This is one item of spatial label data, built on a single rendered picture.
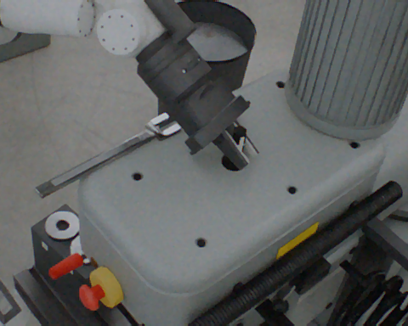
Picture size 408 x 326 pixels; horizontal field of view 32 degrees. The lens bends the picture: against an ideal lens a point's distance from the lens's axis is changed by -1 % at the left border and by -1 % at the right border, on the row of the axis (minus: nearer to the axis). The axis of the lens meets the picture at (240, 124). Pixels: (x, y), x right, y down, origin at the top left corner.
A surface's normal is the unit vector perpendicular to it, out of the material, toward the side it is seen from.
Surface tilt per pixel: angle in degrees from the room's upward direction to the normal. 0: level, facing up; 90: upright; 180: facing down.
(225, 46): 0
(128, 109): 0
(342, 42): 90
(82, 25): 80
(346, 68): 90
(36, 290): 0
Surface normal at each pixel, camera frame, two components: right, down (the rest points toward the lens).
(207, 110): 0.53, -0.37
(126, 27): -0.26, 0.30
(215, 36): 0.14, -0.70
